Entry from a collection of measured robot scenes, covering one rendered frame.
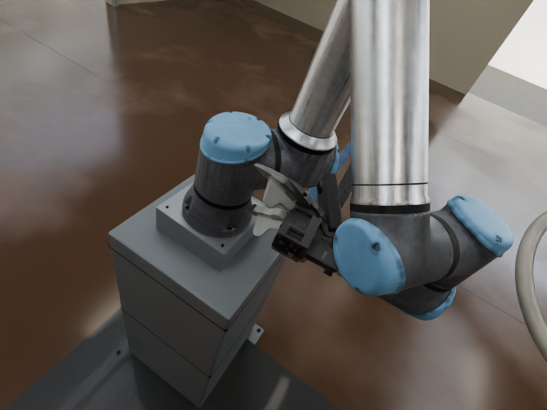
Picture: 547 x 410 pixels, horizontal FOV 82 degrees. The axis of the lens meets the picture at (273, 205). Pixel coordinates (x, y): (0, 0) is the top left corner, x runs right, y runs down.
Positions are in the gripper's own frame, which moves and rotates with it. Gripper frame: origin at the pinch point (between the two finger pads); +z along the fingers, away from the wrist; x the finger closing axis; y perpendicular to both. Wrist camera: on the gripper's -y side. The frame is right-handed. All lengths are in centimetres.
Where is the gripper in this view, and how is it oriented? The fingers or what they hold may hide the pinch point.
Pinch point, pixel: (250, 185)
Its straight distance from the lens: 56.0
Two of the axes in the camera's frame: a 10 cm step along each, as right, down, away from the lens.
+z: -8.8, -4.8, 0.8
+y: -4.5, 7.5, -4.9
